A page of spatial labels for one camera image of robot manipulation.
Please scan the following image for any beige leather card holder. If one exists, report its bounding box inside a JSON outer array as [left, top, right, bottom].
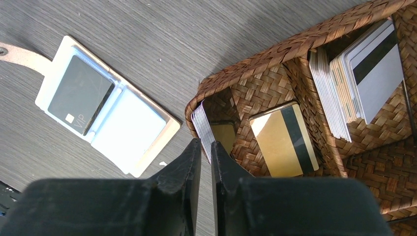
[[0, 35, 180, 177]]

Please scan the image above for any white striped card stack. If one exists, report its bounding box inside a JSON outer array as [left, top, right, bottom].
[[309, 19, 404, 142]]

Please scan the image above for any black VIP card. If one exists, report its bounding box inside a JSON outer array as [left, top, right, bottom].
[[48, 56, 115, 136]]

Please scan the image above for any grey striped card stack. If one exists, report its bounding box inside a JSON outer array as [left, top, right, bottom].
[[191, 100, 215, 164]]

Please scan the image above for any gold black-striped card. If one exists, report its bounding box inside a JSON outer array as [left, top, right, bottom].
[[249, 101, 319, 177]]

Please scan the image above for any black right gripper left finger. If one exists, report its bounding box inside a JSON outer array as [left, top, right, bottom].
[[0, 138, 202, 236]]

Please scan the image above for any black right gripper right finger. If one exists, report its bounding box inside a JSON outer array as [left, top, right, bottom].
[[211, 142, 392, 236]]

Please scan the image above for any woven wicker divided basket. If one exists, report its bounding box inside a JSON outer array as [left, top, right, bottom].
[[185, 0, 417, 236]]

